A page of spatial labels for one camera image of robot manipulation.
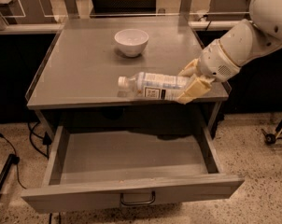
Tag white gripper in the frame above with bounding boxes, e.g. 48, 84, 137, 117
176, 39, 240, 105

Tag blue plastic bottle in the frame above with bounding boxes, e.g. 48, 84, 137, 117
118, 72, 190, 101

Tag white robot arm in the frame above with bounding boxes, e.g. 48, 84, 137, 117
176, 0, 282, 104

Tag grey cabinet counter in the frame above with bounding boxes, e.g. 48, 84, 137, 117
24, 16, 233, 140

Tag grey open drawer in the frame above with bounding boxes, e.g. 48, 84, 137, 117
21, 125, 245, 213

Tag white ceramic bowl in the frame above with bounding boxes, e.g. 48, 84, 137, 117
114, 29, 149, 57

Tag wheeled cart base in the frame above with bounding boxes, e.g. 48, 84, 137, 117
261, 120, 282, 146

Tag black mesh chair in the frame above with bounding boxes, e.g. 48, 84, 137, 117
90, 0, 156, 17

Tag black bar on floor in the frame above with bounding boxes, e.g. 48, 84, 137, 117
0, 154, 20, 191

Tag metal drawer handle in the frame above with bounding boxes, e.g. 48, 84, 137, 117
120, 191, 156, 207

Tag black floor cable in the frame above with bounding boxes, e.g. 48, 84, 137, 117
27, 120, 52, 159

